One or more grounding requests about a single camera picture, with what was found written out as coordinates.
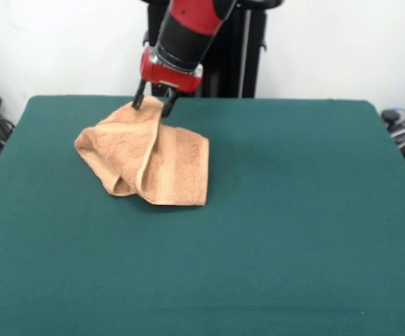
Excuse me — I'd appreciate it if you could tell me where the tan terry towel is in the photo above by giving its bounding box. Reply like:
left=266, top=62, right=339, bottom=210
left=74, top=96, right=211, bottom=207

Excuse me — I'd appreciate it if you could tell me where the dark green table cloth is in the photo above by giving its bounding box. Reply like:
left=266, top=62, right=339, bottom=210
left=0, top=94, right=405, bottom=336

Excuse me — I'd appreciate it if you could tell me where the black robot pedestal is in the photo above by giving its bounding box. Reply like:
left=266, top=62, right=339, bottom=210
left=140, top=0, right=284, bottom=99

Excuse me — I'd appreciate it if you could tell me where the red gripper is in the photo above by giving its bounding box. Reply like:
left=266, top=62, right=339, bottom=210
left=130, top=47, right=205, bottom=118

